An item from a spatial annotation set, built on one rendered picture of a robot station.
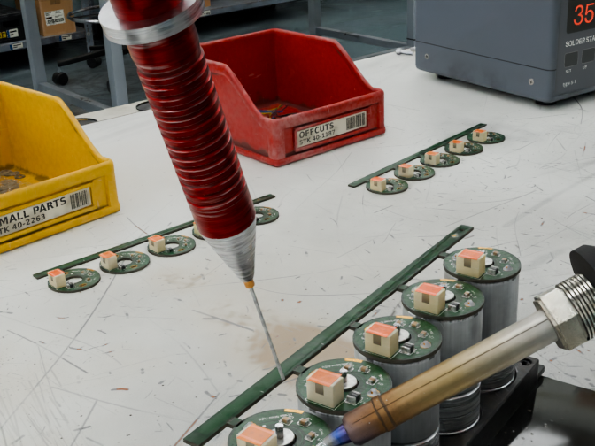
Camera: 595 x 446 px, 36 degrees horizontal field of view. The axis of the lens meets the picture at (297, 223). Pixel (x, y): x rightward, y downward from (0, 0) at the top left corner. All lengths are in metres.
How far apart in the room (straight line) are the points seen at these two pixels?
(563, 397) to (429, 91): 0.45
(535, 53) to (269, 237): 0.29
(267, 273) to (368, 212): 0.09
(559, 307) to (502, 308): 0.09
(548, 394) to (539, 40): 0.40
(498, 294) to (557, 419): 0.05
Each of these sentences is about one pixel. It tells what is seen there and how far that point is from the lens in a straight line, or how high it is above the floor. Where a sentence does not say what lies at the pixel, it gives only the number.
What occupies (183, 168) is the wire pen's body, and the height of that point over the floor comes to 0.89.
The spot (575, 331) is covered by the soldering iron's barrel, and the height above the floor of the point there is 0.84.
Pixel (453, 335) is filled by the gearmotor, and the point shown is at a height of 0.81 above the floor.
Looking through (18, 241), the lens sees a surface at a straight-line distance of 0.51.
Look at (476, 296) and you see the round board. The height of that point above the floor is 0.81.
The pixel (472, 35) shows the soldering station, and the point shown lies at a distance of 0.74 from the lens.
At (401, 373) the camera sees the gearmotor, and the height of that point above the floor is 0.81.
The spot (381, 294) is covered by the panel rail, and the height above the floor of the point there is 0.81.
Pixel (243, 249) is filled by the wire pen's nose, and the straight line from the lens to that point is 0.17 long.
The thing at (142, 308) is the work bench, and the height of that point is 0.75.
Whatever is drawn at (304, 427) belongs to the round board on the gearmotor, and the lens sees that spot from 0.23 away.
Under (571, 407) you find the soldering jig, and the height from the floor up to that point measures 0.76.
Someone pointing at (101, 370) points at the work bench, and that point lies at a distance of 0.38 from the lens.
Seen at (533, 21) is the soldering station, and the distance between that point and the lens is 0.70.
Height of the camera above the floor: 0.94
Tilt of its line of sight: 23 degrees down
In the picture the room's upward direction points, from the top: 3 degrees counter-clockwise
